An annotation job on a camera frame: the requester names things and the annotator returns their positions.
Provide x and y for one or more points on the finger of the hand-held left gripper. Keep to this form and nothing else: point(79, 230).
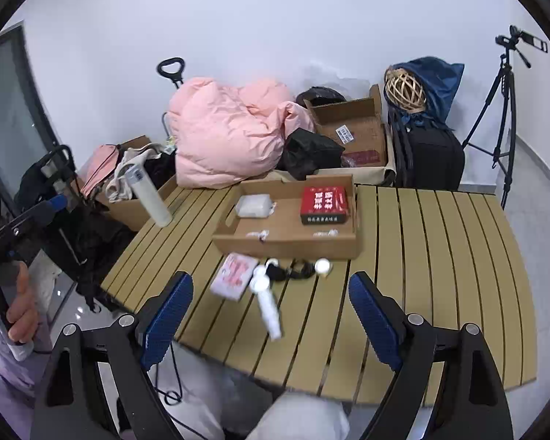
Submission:
point(50, 205)

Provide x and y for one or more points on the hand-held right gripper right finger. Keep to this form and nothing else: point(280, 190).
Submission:
point(376, 325)

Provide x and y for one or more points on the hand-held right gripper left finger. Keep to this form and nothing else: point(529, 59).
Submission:
point(165, 318)

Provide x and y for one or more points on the round white lid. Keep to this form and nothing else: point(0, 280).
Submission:
point(322, 267)

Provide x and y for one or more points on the pink printed tissue packet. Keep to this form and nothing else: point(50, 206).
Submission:
point(233, 277)

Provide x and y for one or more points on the white spray bottle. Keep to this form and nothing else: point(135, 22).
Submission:
point(268, 307)

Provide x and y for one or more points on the shallow cardboard tray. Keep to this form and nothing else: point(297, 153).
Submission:
point(284, 238)

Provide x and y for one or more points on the person's left forearm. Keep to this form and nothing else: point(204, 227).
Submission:
point(9, 389)

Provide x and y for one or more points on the person's left hand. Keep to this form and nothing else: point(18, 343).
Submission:
point(25, 311)

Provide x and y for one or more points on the cardboard box with clothes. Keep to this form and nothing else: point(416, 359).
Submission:
point(133, 214)

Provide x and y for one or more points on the white thermos bottle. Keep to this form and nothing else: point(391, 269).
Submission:
point(153, 201)

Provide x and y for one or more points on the small white packet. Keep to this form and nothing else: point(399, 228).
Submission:
point(324, 234)

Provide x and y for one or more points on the glass door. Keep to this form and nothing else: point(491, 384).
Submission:
point(9, 101)

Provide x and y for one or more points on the black cloth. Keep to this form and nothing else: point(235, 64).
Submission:
point(158, 169)

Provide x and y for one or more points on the person's white trousers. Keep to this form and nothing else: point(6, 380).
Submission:
point(302, 417)

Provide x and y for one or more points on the small white bottle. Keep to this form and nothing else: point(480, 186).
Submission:
point(258, 235)

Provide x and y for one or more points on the red box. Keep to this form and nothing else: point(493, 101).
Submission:
point(325, 204)

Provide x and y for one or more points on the white tissue packet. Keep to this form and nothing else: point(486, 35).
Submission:
point(254, 206)

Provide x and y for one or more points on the dark red packet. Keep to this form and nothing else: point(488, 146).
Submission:
point(362, 158)

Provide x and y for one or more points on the black suitcase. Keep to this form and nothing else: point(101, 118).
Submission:
point(431, 156)

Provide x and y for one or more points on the pink down jacket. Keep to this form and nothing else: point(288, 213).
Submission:
point(220, 137)

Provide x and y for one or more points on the black jacket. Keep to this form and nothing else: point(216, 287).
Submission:
point(311, 151)

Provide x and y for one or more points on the open cardboard box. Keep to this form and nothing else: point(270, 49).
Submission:
point(348, 119)

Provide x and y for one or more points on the black round bag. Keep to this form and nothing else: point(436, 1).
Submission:
point(321, 94)

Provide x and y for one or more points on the wicker ball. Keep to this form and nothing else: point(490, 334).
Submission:
point(405, 89)

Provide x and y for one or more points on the blue fabric bag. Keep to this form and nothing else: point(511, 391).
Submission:
point(435, 87)

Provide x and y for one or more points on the clear plastic wrap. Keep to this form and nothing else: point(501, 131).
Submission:
point(343, 78)

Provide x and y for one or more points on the black tripod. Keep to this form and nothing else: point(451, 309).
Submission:
point(505, 62)

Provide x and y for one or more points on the black phone clamp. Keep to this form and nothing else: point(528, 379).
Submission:
point(511, 39)

